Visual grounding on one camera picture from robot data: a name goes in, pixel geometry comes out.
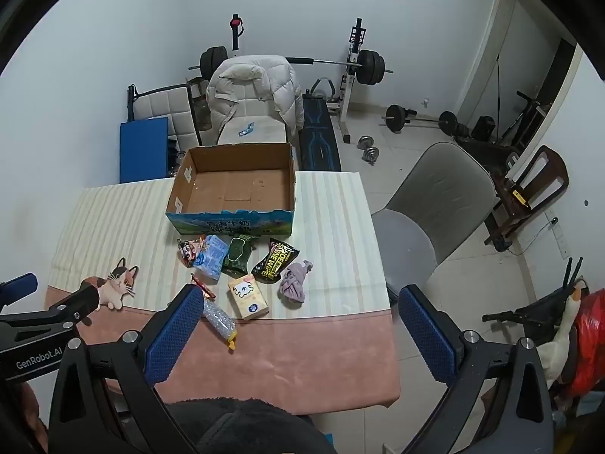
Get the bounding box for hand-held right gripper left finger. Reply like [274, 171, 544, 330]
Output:
[48, 284, 205, 454]

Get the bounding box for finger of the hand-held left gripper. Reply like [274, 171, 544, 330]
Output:
[0, 273, 39, 313]
[14, 286, 101, 341]

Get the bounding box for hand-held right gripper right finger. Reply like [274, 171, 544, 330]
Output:
[398, 285, 555, 454]

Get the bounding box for clear bubbly plastic pouch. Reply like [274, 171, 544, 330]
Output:
[202, 298, 237, 351]

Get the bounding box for red snack packet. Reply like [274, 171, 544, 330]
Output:
[190, 273, 216, 300]

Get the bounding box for yellow tissue box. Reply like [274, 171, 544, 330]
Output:
[228, 274, 270, 321]

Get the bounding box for cartoon print snack packet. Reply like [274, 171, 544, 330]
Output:
[177, 238, 206, 266]

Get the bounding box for blue tissue pack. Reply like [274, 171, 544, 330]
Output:
[193, 235, 231, 282]

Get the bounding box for dark green snack packet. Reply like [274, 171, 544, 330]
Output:
[220, 233, 256, 279]

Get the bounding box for black shoe wipes pack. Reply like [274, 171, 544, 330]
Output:
[251, 238, 302, 285]

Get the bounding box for purple knotted cloth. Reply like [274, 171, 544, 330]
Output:
[278, 260, 313, 304]

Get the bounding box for printed cardboard box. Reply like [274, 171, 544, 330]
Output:
[165, 142, 298, 238]

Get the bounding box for person's left forearm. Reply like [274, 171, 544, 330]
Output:
[14, 381, 50, 450]

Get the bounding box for person's dark fleece clothing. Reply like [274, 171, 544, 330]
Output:
[168, 397, 336, 454]

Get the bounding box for white goose plush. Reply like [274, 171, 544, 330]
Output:
[536, 281, 587, 391]

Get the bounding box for grey office chair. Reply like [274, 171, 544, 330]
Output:
[371, 142, 497, 303]

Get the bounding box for black router antennas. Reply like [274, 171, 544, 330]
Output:
[562, 256, 583, 294]

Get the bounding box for blue folded mat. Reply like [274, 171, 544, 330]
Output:
[119, 117, 169, 184]

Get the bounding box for red plastic bag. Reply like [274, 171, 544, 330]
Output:
[565, 288, 605, 398]

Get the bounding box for dark metal weights pile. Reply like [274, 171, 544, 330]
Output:
[166, 138, 187, 171]

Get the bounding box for black exercise equipment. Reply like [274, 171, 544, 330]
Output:
[451, 90, 554, 171]

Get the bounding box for dark wooden chair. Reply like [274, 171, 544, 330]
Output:
[484, 145, 570, 249]

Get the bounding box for black weight bench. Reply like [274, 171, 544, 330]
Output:
[299, 78, 342, 172]

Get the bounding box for small black box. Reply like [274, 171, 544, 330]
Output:
[473, 116, 496, 141]

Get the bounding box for short barbell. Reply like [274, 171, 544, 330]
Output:
[382, 104, 458, 134]

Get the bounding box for brown water jug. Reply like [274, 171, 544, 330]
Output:
[194, 95, 213, 132]

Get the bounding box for white padded chair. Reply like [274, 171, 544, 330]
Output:
[216, 116, 289, 145]

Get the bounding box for white barbell rack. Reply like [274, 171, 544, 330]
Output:
[229, 13, 367, 145]

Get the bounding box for white puffer jacket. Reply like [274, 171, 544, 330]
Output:
[205, 56, 306, 145]

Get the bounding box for barbell with black plates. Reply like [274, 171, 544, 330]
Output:
[188, 46, 394, 87]

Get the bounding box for black power cable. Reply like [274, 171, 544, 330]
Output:
[515, 216, 559, 256]

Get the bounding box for white chair with black frame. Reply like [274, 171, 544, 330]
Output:
[127, 84, 203, 149]

